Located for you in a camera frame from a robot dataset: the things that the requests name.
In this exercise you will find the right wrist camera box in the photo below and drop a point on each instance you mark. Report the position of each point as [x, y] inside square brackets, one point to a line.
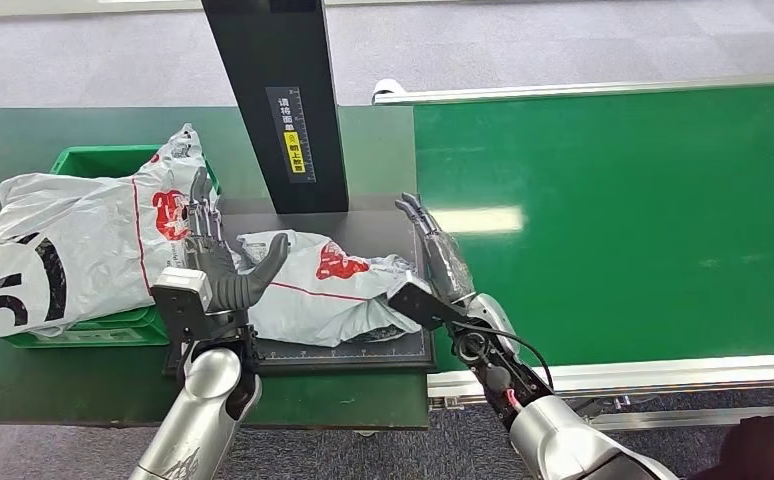
[420, 305]

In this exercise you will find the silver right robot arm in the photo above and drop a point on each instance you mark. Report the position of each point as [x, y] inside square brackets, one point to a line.
[559, 444]

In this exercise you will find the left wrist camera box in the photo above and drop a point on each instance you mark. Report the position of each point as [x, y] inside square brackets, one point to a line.
[178, 298]

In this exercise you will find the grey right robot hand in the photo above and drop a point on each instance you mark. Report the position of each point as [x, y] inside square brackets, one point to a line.
[446, 268]

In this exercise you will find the black scanner base plate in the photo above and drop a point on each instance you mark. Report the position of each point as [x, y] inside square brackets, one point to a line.
[374, 222]

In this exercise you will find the aluminium conveyor frame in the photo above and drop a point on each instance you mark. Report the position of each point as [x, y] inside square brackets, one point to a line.
[658, 374]

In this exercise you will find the dark rounded object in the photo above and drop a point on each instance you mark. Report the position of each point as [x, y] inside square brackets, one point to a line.
[771, 454]

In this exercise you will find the green plastic delivery bin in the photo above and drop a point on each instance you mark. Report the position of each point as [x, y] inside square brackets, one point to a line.
[95, 162]

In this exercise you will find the white conveyor roller end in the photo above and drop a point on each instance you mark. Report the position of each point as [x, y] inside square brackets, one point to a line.
[387, 88]

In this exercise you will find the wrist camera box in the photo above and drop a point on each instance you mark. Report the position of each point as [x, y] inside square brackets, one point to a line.
[178, 298]
[420, 305]

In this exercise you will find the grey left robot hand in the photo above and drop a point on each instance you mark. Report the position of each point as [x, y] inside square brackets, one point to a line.
[228, 288]

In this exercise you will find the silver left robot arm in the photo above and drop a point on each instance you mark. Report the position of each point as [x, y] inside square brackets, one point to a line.
[201, 411]

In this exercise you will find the small grey mailer package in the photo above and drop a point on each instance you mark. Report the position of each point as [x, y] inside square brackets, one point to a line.
[327, 298]

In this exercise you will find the black scanner column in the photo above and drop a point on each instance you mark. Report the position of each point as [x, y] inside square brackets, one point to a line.
[268, 53]

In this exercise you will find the large white mailer package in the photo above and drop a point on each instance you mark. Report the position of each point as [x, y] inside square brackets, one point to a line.
[76, 238]

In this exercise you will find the green conveyor belt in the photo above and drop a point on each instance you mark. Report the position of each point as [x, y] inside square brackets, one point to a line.
[625, 218]

